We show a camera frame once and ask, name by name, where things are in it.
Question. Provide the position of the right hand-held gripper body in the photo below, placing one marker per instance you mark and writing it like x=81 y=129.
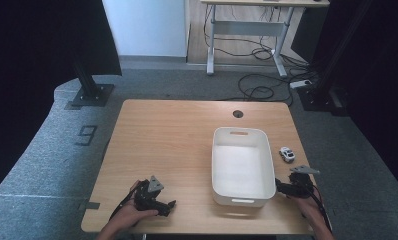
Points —
x=302 y=185

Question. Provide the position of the white power strip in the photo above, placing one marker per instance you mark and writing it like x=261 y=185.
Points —
x=300 y=84

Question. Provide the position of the white desk frame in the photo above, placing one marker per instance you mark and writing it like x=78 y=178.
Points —
x=250 y=26

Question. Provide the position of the black metal stand with base plate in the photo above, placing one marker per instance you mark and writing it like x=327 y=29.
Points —
x=92 y=91

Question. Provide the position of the person's left hand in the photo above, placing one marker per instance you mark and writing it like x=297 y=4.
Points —
x=127 y=215

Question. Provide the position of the grey tape strip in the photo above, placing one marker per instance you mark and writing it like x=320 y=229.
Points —
x=90 y=205

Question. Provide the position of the black curtain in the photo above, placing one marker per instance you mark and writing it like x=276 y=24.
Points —
x=383 y=83
x=37 y=50

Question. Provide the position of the white plastic basket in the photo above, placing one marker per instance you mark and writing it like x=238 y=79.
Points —
x=242 y=170

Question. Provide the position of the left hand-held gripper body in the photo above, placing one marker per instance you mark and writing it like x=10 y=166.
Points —
x=143 y=198

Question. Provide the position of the person's right hand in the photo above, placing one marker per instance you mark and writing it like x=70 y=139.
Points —
x=310 y=208

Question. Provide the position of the white toy car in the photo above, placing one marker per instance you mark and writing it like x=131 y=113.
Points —
x=287 y=155

